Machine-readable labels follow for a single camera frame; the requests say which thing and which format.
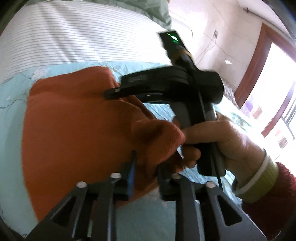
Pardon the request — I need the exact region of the person's right hand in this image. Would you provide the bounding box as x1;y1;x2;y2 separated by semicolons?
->
175;113;265;183

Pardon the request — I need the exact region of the light blue floral bedsheet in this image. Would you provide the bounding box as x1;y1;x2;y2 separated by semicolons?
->
1;62;250;240

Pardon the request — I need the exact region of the white striped quilt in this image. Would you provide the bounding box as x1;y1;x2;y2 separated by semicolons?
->
1;1;169;82

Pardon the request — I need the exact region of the orange knit sweater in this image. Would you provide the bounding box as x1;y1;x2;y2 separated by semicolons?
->
22;67;185;220

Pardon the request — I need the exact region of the red fleece right sleeve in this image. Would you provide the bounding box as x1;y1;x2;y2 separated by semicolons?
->
232;154;295;240

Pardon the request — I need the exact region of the green pillow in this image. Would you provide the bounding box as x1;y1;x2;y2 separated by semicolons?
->
120;0;173;30

